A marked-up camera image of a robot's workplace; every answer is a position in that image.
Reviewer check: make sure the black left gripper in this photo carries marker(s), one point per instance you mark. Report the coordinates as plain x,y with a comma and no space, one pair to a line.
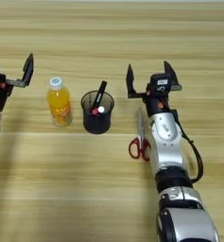
1,94

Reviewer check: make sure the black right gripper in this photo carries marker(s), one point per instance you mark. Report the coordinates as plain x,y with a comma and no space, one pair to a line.
154,105

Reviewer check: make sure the black marker pen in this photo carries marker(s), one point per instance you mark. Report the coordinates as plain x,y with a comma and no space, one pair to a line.
101,89

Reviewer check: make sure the grey pen white end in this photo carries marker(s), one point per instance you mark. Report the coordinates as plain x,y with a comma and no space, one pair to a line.
101,109

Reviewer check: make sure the orange juice bottle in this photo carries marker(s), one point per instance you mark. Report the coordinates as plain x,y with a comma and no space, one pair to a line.
58,104

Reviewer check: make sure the red capped marker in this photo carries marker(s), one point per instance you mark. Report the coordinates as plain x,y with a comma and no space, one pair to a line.
94,111

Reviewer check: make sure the black mesh pen holder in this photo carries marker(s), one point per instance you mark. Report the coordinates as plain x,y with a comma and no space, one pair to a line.
96,124

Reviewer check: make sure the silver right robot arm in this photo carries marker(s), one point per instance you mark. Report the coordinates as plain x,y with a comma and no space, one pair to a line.
167,141

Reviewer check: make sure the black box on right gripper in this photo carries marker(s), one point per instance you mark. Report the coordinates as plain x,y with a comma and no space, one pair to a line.
160,85

